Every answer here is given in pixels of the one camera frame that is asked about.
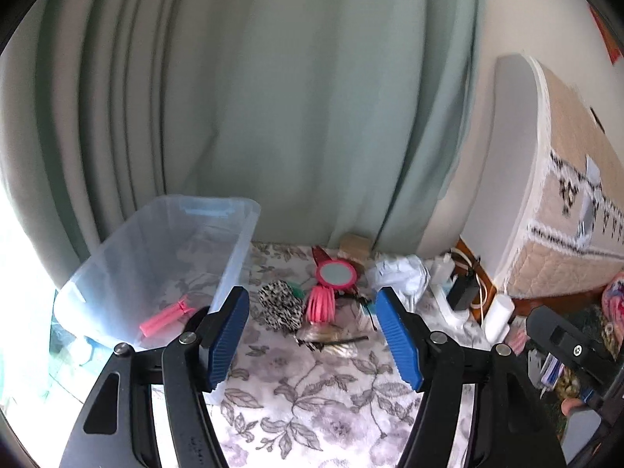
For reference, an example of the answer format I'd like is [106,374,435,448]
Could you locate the pink round mirror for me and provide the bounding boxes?
[314,259,359,289]

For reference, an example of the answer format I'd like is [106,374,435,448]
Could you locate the red wall hanging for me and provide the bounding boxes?
[590,5,624,64]

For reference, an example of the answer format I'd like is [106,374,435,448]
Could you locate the clear plastic container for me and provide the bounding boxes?
[53,196,261,405]

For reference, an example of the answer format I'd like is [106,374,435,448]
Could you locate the small cardboard box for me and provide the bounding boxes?
[338,234,372,260]

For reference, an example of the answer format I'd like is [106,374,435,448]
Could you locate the black charger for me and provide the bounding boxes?
[446,273,481,312]

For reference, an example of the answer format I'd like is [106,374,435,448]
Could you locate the small white packets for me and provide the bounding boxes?
[526,348,561,391]

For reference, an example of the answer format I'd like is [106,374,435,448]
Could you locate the white cylindrical bottle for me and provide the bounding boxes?
[482,292,515,344]

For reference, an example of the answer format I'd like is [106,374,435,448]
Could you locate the pink hair comb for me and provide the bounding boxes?
[301,285,337,325]

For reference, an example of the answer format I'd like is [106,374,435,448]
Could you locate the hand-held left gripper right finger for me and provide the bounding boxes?
[375,287,566,468]

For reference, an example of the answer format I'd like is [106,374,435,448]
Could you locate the pink hair clip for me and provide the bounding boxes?
[139,297,198,337]

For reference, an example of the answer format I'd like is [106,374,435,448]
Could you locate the pink patterned cloth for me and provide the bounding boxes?
[601,273,624,325]

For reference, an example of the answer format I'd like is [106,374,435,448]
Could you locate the white crumpled plastic bag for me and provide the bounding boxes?
[365,253,432,313]

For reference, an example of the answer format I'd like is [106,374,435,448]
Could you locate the white cable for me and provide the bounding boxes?
[451,248,488,323]

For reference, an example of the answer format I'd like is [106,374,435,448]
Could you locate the floral table cloth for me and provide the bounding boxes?
[151,241,481,468]

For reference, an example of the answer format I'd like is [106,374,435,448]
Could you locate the leopard print scrunchie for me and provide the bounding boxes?
[257,280,305,332]

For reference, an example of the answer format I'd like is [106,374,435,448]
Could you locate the upright beige mattress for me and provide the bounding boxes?
[429,53,624,298]

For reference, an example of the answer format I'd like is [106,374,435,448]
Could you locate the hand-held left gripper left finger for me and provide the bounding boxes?
[58,287,250,468]

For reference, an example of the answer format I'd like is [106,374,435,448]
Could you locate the white power strip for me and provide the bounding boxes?
[429,253,481,335]

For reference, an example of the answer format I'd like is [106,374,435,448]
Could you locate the pale green curtain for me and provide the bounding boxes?
[0,0,488,303]

